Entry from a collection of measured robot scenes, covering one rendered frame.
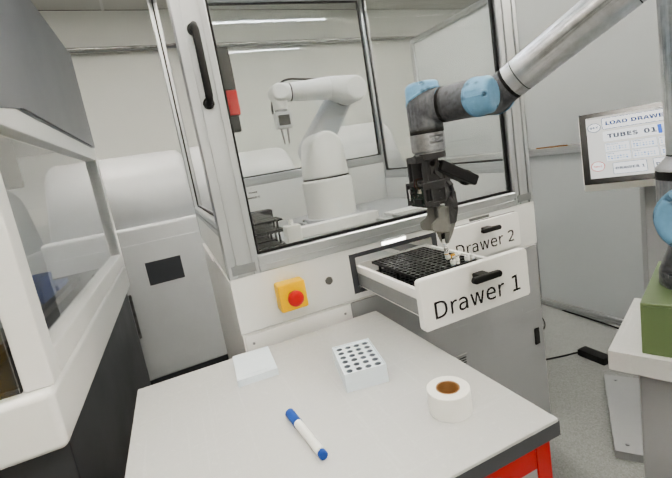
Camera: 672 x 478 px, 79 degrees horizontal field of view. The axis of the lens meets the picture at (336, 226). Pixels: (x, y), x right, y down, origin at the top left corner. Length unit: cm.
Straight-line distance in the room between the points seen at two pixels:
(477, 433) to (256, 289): 61
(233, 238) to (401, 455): 61
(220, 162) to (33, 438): 62
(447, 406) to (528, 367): 96
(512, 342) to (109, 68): 388
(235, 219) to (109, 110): 334
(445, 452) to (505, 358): 91
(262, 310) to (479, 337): 73
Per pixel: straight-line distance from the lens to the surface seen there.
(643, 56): 255
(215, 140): 102
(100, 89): 432
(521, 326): 157
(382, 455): 68
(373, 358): 85
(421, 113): 91
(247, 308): 106
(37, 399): 85
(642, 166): 169
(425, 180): 92
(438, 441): 70
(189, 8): 108
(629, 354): 94
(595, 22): 94
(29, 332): 84
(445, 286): 87
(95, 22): 447
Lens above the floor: 119
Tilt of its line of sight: 9 degrees down
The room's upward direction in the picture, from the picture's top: 10 degrees counter-clockwise
